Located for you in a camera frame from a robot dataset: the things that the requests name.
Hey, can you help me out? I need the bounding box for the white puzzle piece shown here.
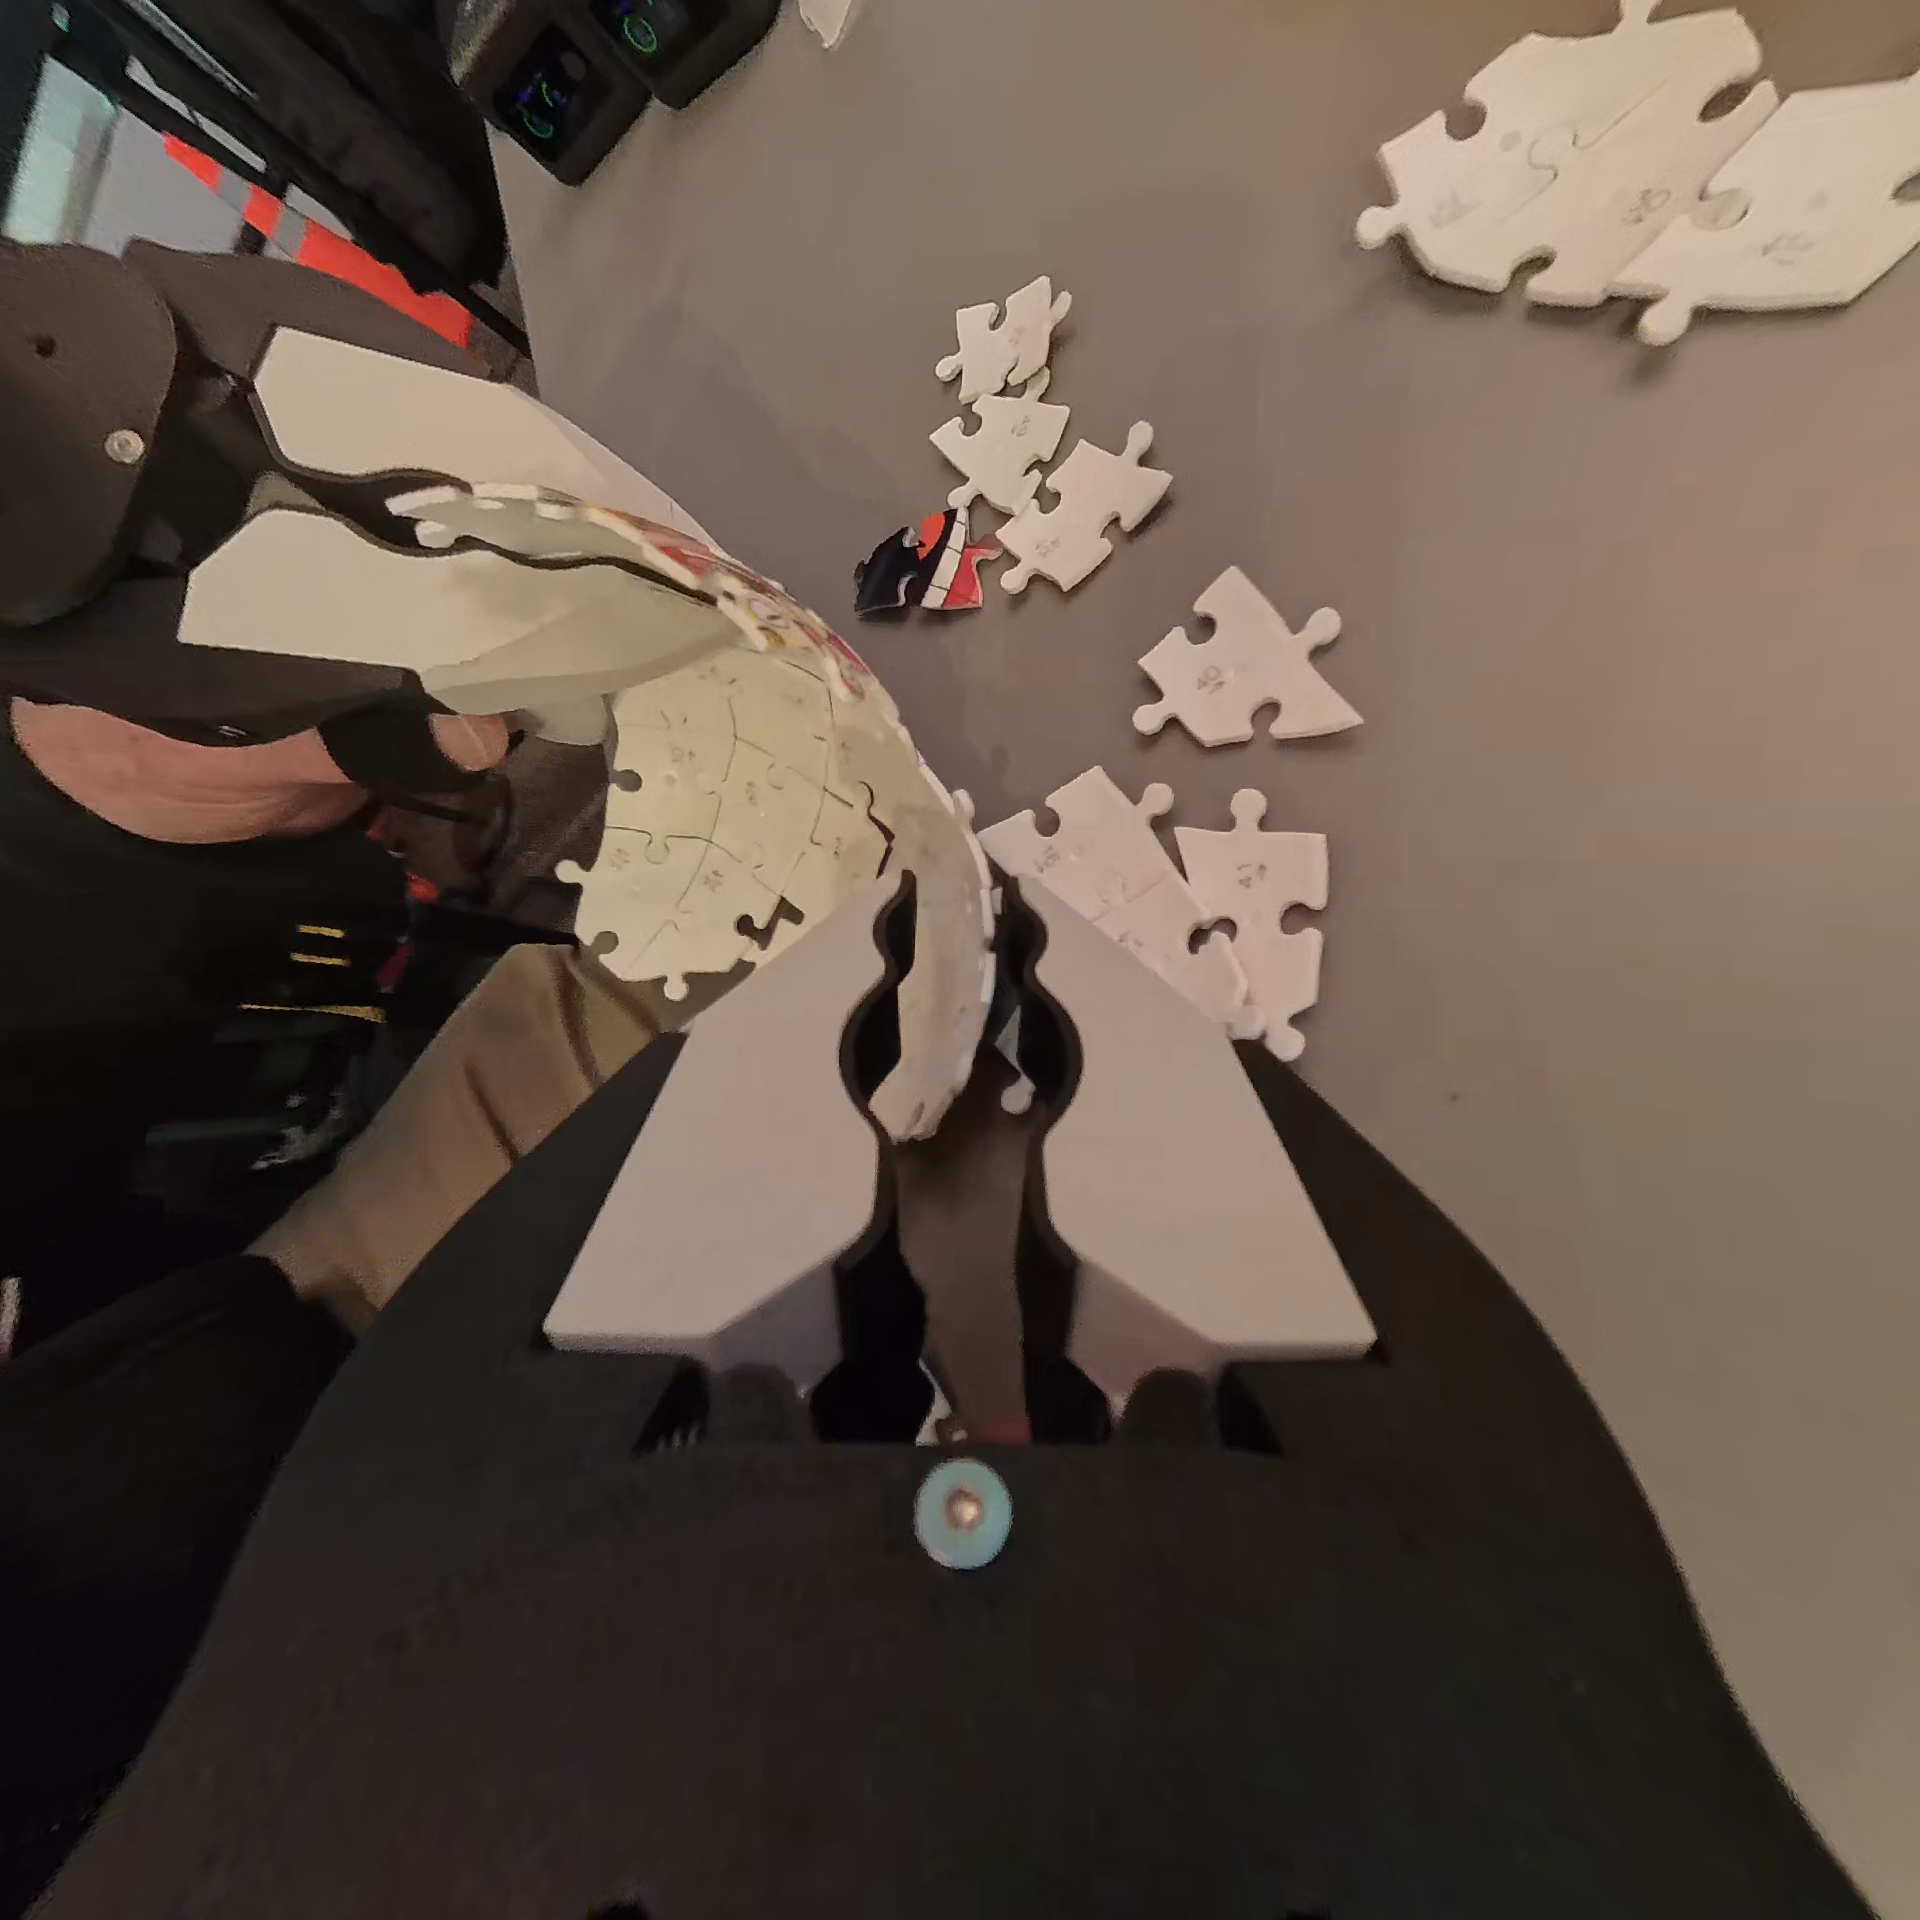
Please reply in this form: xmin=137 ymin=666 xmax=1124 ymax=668
xmin=927 ymin=393 xmax=1077 ymax=515
xmin=1612 ymin=70 xmax=1920 ymax=350
xmin=934 ymin=277 xmax=1077 ymax=401
xmin=1132 ymin=565 xmax=1365 ymax=749
xmin=997 ymin=421 xmax=1177 ymax=596

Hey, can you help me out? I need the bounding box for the person's left hand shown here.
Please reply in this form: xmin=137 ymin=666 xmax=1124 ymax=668
xmin=6 ymin=692 xmax=515 ymax=846

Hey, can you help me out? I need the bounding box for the black device with lit screen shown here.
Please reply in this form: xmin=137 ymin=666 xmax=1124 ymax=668
xmin=585 ymin=0 xmax=784 ymax=112
xmin=454 ymin=0 xmax=664 ymax=192

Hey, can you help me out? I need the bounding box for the red black puzzle piece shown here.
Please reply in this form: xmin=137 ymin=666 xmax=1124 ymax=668
xmin=853 ymin=505 xmax=1003 ymax=622

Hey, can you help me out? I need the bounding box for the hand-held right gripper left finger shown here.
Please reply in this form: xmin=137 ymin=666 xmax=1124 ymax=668
xmin=539 ymin=872 xmax=923 ymax=1374

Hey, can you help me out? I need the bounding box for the black bag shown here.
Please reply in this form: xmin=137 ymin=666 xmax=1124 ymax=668
xmin=0 ymin=810 xmax=595 ymax=1308

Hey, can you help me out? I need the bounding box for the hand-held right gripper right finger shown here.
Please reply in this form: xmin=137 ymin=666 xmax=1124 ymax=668
xmin=997 ymin=873 xmax=1382 ymax=1378

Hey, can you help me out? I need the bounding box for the person's black jacket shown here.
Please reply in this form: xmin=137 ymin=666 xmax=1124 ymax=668
xmin=0 ymin=1253 xmax=360 ymax=1920

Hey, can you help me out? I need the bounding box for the partly built puzzle ball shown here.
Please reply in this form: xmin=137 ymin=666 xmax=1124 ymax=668
xmin=387 ymin=478 xmax=1003 ymax=1146

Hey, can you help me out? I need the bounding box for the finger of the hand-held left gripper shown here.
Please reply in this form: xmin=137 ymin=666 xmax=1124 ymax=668
xmin=245 ymin=325 xmax=720 ymax=548
xmin=173 ymin=502 xmax=724 ymax=747

